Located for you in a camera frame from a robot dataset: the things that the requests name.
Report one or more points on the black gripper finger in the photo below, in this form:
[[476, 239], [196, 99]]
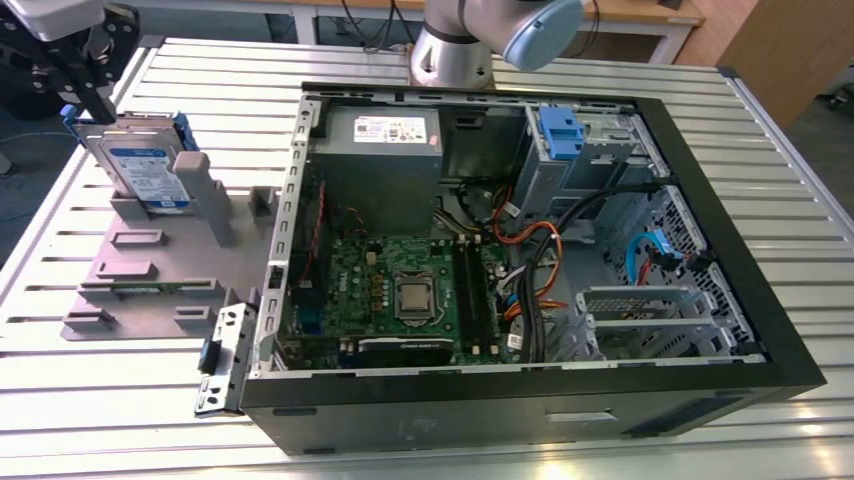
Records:
[[83, 80], [120, 40]]

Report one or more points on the hard disk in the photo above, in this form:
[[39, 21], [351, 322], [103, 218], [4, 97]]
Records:
[[143, 170]]

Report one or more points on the silver disk bay cage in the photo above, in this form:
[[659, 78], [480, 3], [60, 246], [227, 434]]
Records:
[[647, 323]]

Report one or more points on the grey parts rack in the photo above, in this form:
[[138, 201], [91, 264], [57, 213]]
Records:
[[174, 260]]

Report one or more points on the black case fan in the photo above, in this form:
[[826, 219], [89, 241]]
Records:
[[307, 215]]

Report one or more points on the green RAM stick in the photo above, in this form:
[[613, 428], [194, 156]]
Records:
[[167, 288]]

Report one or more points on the grey power supply box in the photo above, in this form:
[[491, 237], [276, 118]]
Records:
[[374, 185]]

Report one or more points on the green motherboard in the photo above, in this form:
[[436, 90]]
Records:
[[360, 260]]

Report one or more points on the blue expansion slot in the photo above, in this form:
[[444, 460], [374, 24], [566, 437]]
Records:
[[310, 320]]

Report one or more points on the silver CPU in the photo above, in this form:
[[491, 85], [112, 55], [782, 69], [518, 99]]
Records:
[[415, 296]]

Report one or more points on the blue drive cage latch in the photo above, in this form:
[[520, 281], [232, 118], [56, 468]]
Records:
[[561, 135]]

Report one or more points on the black RAM slot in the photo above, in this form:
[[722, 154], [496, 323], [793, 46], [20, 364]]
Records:
[[466, 290], [483, 290]]

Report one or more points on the black graphics card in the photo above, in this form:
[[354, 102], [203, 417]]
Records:
[[400, 350]]

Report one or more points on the grey metal drive cage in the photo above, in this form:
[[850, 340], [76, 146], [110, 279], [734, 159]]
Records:
[[601, 170]]

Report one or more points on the black open PC case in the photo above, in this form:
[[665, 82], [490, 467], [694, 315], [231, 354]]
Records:
[[467, 415]]

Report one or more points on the wooden cabinet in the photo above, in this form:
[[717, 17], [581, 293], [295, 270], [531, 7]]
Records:
[[787, 50]]

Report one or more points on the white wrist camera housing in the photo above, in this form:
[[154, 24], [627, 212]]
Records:
[[60, 20]]

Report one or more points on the hinged silver slot bracket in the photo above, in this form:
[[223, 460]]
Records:
[[230, 350]]

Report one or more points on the wooden desk white frame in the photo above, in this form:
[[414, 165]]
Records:
[[667, 21]]

